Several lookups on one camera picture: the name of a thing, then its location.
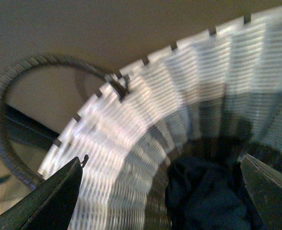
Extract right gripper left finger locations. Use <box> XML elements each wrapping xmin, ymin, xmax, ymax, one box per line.
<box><xmin>0</xmin><ymin>155</ymin><xmax>89</xmax><ymax>230</ymax></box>

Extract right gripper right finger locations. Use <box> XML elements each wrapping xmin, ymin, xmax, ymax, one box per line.
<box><xmin>240</xmin><ymin>155</ymin><xmax>282</xmax><ymax>230</ymax></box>

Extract navy blue knit garment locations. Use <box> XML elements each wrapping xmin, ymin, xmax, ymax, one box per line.
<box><xmin>165</xmin><ymin>157</ymin><xmax>268</xmax><ymax>230</ymax></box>

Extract white woven laundry basket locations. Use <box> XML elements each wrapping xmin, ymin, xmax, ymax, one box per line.
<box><xmin>0</xmin><ymin>6</ymin><xmax>282</xmax><ymax>230</ymax></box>

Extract brown fabric sofa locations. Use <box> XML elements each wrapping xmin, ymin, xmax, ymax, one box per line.
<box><xmin>0</xmin><ymin>0</ymin><xmax>282</xmax><ymax>132</ymax></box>

